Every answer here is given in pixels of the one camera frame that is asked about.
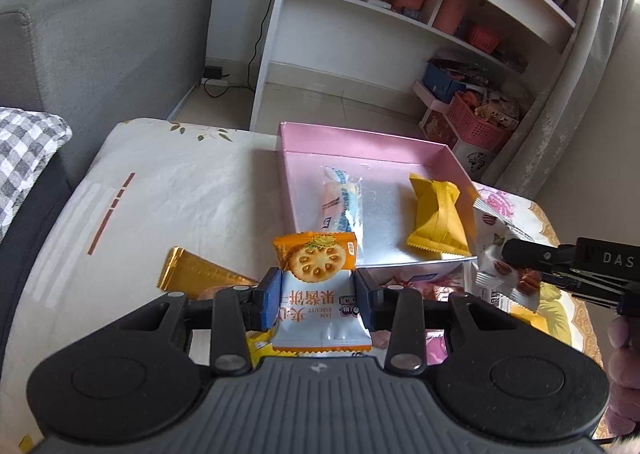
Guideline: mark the pink plastic crate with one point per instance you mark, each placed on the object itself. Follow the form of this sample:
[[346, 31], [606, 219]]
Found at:
[[475, 127]]

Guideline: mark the pink cardboard box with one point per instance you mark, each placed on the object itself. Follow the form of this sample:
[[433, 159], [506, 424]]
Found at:
[[385, 214]]

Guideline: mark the white patterned curtain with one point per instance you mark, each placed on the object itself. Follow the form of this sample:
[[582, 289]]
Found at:
[[585, 84]]

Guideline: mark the shiny gold snack packet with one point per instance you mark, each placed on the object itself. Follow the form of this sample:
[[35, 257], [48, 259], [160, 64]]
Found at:
[[200, 275]]

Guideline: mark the white printed storage box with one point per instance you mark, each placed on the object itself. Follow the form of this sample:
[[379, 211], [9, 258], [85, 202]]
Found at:
[[445, 132]]

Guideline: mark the blue box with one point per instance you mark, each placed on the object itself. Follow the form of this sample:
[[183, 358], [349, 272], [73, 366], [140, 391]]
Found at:
[[442, 82]]

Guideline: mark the white bookshelf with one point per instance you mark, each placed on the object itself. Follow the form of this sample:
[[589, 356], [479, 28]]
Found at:
[[310, 44]]

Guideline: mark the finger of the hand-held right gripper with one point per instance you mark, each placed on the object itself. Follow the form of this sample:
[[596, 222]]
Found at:
[[530, 254], [580, 286]]

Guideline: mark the pink red snack packet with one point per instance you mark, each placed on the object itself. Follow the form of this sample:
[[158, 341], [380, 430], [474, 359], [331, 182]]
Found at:
[[435, 290]]

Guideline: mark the red small basket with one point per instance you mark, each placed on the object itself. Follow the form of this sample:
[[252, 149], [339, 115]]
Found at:
[[484, 39]]

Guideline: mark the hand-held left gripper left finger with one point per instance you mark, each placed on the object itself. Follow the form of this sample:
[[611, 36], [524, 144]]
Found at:
[[270, 296]]

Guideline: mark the floral tablecloth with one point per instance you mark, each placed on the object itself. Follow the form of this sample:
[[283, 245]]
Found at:
[[175, 194]]

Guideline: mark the white blue long snack packet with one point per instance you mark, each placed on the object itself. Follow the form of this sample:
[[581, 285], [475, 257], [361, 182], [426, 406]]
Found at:
[[341, 204]]

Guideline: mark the person's right hand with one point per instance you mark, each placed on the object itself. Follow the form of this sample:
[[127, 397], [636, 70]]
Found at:
[[625, 364]]

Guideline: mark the grey checkered cushion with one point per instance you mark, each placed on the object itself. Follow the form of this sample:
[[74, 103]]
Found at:
[[27, 159]]

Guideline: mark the white pecan snack packet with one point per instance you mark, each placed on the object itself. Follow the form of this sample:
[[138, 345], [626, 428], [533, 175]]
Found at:
[[492, 244]]

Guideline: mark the orange white biscuit packet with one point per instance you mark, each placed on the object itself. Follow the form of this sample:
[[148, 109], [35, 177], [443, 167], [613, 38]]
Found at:
[[320, 316]]

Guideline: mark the grey sofa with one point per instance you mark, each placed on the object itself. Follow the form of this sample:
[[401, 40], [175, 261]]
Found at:
[[110, 34]]

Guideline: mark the small yellow snack packet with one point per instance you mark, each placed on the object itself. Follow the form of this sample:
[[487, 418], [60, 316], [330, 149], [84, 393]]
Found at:
[[531, 321]]

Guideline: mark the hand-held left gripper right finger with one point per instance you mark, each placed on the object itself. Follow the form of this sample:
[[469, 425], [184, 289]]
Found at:
[[365, 301]]

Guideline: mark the power strip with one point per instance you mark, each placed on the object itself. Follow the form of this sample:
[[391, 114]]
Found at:
[[215, 77]]

